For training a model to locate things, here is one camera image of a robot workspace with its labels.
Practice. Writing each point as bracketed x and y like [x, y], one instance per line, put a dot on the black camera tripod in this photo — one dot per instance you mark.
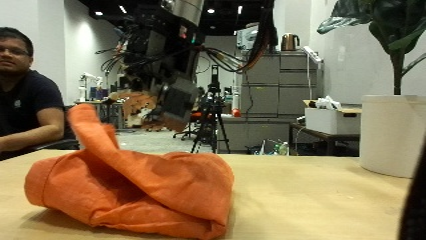
[213, 113]

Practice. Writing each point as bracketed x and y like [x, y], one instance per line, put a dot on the grey low cabinet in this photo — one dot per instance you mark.
[253, 133]

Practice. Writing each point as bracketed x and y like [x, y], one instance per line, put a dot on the white storage box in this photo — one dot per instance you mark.
[330, 121]

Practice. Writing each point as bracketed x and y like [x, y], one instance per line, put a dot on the orange shirt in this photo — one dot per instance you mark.
[155, 186]

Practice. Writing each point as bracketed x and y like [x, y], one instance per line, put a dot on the black upright post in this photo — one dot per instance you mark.
[414, 200]

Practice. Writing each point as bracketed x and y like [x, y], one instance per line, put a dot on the white round plant pot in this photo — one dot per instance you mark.
[393, 136]

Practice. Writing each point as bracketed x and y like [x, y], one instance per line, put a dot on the white desktop machine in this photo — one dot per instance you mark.
[88, 85]

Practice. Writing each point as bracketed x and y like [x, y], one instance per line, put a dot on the red seat office chair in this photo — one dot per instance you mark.
[193, 120]

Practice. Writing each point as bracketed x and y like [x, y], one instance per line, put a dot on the copper electric kettle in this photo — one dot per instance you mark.
[289, 42]

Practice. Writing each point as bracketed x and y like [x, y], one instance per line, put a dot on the white boxy device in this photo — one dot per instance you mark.
[247, 38]

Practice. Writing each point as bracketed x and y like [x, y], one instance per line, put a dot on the dark side table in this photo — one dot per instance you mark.
[324, 137]

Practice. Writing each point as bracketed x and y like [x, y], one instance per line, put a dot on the cluttered background desk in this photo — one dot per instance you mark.
[104, 111]

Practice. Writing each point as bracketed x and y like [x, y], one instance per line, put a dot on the white crumpled bag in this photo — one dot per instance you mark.
[328, 102]

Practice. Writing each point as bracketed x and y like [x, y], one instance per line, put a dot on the person in black t-shirt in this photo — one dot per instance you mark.
[27, 100]

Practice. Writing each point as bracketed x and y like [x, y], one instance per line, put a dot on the green plastic bottle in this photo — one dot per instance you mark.
[282, 149]

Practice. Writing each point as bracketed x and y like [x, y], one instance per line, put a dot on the red round object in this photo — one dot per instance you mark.
[236, 112]

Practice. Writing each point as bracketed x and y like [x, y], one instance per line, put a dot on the large green leafy plant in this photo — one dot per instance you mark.
[394, 30]

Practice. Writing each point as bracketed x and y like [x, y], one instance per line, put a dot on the white power strip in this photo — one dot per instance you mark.
[313, 54]

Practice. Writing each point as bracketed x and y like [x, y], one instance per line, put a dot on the grey filing cabinet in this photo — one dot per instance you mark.
[284, 86]

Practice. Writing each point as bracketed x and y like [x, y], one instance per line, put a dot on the ceiling light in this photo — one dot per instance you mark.
[240, 9]
[123, 9]
[99, 13]
[211, 10]

